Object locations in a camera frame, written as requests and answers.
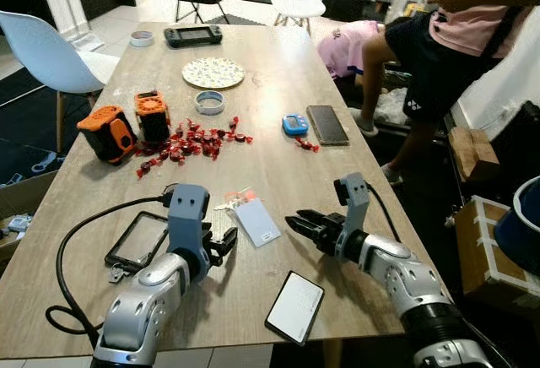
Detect clear plastic card sleeve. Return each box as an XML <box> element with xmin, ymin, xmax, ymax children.
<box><xmin>232</xmin><ymin>199</ymin><xmax>283</xmax><ymax>248</ymax></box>

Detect phone with white screen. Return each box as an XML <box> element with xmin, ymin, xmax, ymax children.
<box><xmin>265</xmin><ymin>270</ymin><xmax>327</xmax><ymax>347</ymax></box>

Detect blue kitchen timer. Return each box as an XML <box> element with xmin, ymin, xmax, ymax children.
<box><xmin>282</xmin><ymin>114</ymin><xmax>311</xmax><ymax>138</ymax></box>

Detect dark brown phone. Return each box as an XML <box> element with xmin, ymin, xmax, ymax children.
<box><xmin>306</xmin><ymin>105</ymin><xmax>351</xmax><ymax>147</ymax></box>

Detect clear plastic bag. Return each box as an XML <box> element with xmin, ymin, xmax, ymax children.
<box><xmin>371</xmin><ymin>89</ymin><xmax>415</xmax><ymax>125</ymax></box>

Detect orange black device upright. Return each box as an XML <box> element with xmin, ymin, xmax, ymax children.
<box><xmin>135</xmin><ymin>90</ymin><xmax>172</xmax><ymax>144</ymax></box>

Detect orange black device lying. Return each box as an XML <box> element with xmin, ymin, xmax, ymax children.
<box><xmin>77</xmin><ymin>105</ymin><xmax>138</xmax><ymax>165</ymax></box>

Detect round patterned plate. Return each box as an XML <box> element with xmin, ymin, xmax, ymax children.
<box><xmin>182</xmin><ymin>57</ymin><xmax>246</xmax><ymax>90</ymax></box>

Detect pink printed bag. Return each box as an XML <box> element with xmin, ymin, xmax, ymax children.
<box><xmin>317</xmin><ymin>20</ymin><xmax>383</xmax><ymax>80</ymax></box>

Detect dark blue bucket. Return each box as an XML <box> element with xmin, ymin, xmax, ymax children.
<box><xmin>494</xmin><ymin>176</ymin><xmax>540</xmax><ymax>277</ymax></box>

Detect person in pink shirt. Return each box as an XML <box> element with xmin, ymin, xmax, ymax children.
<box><xmin>349</xmin><ymin>0</ymin><xmax>540</xmax><ymax>186</ymax></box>

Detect black handheld game console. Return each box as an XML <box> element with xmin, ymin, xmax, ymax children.
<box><xmin>164</xmin><ymin>25</ymin><xmax>224</xmax><ymax>49</ymax></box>

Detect small white tape roll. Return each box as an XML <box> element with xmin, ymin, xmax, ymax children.
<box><xmin>130</xmin><ymin>30</ymin><xmax>155</xmax><ymax>48</ymax></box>

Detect black floor mat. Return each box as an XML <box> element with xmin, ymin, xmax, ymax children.
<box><xmin>0</xmin><ymin>68</ymin><xmax>87</xmax><ymax>185</ymax></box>

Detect light blue plastic chair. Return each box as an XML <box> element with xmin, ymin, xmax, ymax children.
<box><xmin>0</xmin><ymin>10</ymin><xmax>120</xmax><ymax>154</ymax></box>

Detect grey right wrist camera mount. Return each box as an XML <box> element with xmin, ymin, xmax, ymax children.
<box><xmin>334</xmin><ymin>173</ymin><xmax>370</xmax><ymax>256</ymax></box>

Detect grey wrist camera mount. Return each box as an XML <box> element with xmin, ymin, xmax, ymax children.
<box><xmin>334</xmin><ymin>173</ymin><xmax>370</xmax><ymax>256</ymax></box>
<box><xmin>166</xmin><ymin>184</ymin><xmax>211</xmax><ymax>256</ymax></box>

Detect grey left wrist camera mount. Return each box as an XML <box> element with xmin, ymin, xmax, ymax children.
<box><xmin>166</xmin><ymin>184</ymin><xmax>211</xmax><ymax>256</ymax></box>

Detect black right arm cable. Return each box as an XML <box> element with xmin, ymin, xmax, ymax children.
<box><xmin>367</xmin><ymin>183</ymin><xmax>402</xmax><ymax>242</ymax></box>

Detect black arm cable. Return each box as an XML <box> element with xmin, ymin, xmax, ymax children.
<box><xmin>367</xmin><ymin>183</ymin><xmax>402</xmax><ymax>242</ymax></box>
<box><xmin>46</xmin><ymin>194</ymin><xmax>175</xmax><ymax>337</ymax></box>

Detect black rectangular frame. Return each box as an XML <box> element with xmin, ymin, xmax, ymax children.
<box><xmin>105</xmin><ymin>211</ymin><xmax>170</xmax><ymax>285</ymax></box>

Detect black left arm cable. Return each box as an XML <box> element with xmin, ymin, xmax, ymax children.
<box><xmin>46</xmin><ymin>194</ymin><xmax>175</xmax><ymax>337</ymax></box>

